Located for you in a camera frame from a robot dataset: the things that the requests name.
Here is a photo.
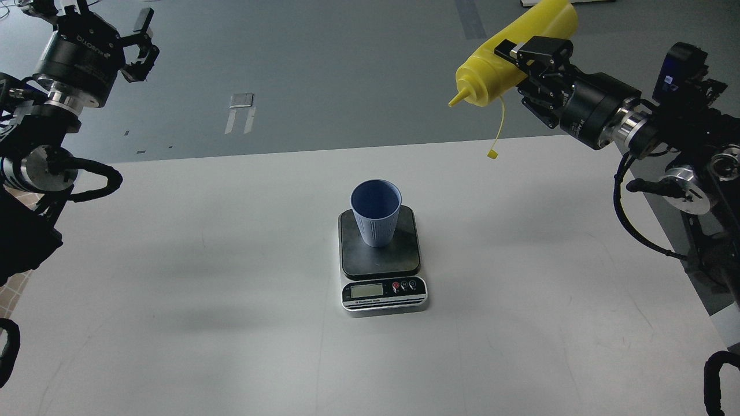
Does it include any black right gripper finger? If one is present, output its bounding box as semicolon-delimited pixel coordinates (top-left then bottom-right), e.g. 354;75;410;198
494;35;574;79

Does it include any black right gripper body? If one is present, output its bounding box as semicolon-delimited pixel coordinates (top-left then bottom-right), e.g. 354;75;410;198
516;64;642;150

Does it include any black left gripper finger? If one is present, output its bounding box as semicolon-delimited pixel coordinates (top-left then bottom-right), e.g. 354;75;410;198
23;1;90;27
120;8;160;83

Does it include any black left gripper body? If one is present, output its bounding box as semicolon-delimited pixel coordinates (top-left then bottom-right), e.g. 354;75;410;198
34;12;124;108

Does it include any yellow squeeze bottle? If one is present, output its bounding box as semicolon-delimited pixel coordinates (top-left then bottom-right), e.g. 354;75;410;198
447;1;579;142

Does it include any blue ribbed plastic cup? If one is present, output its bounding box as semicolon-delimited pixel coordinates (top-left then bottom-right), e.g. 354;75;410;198
350;179;402;248

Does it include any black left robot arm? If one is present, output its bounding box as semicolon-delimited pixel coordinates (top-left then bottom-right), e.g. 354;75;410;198
1;1;160;286

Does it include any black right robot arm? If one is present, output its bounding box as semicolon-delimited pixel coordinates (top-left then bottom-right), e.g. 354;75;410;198
494;36;738;299

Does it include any black digital kitchen scale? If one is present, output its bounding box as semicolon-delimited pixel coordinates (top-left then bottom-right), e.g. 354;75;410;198
338;205;430;316

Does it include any grey floor plate with tape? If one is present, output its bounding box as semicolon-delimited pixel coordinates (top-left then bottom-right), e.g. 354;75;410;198
224;92;256;135

